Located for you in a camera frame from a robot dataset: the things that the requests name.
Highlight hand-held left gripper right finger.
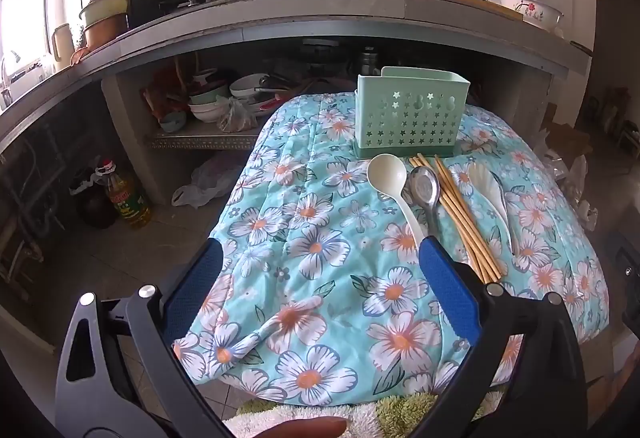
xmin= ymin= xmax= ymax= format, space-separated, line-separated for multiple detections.
xmin=412 ymin=235 xmax=588 ymax=438

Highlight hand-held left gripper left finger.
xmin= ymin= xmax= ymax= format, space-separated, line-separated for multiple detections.
xmin=55 ymin=238 xmax=236 ymax=438

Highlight bundle of bamboo chopsticks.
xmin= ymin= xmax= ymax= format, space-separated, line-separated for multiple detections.
xmin=409 ymin=155 xmax=502 ymax=284

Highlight metal spoon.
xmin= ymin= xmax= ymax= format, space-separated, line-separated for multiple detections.
xmin=409 ymin=167 xmax=442 ymax=241

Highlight translucent white soup spoon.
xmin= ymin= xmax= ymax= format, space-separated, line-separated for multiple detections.
xmin=467 ymin=163 xmax=521 ymax=254

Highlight white plastic ladle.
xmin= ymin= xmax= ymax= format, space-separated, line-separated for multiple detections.
xmin=367 ymin=154 xmax=431 ymax=249

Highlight green star-cutout utensil holder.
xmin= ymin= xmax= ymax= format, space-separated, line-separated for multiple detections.
xmin=354 ymin=66 xmax=469 ymax=160

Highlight person's left hand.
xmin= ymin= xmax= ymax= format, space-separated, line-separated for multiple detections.
xmin=252 ymin=418 xmax=347 ymax=438

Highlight white plastic bag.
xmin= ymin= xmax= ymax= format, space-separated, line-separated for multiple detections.
xmin=172 ymin=158 xmax=246 ymax=209

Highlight yellow cooking oil bottle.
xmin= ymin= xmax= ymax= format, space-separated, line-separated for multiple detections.
xmin=102 ymin=159 xmax=152 ymax=229

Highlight dark plastic jug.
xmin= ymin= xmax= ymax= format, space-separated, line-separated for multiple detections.
xmin=70 ymin=165 xmax=118 ymax=229

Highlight floral turquoise quilted blanket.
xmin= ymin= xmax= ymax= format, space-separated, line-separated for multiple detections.
xmin=172 ymin=90 xmax=611 ymax=406

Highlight metal diamond-plate shelf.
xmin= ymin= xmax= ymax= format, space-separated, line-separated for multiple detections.
xmin=147 ymin=123 xmax=266 ymax=149

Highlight clear bag of food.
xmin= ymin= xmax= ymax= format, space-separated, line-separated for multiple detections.
xmin=217 ymin=98 xmax=258 ymax=134

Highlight stack of green white bowls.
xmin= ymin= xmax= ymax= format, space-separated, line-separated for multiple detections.
xmin=187 ymin=70 xmax=231 ymax=123

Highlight cardboard box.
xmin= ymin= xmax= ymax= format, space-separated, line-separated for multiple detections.
xmin=542 ymin=120 xmax=593 ymax=159

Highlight stacked steel pots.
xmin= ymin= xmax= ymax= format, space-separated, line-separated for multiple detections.
xmin=357 ymin=45 xmax=381 ymax=76

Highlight brown basin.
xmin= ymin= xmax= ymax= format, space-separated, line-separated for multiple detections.
xmin=82 ymin=13 xmax=130 ymax=51

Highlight cream mug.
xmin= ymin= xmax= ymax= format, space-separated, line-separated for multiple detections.
xmin=51 ymin=23 xmax=76 ymax=71

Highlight floral white enamel bowl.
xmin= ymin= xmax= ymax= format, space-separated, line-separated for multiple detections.
xmin=497 ymin=0 xmax=565 ymax=31

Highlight cream enamel basin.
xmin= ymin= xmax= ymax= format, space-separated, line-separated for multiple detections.
xmin=79 ymin=0 xmax=131 ymax=26

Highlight grey concrete kitchen counter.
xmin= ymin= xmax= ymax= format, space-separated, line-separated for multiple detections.
xmin=0 ymin=0 xmax=593 ymax=149

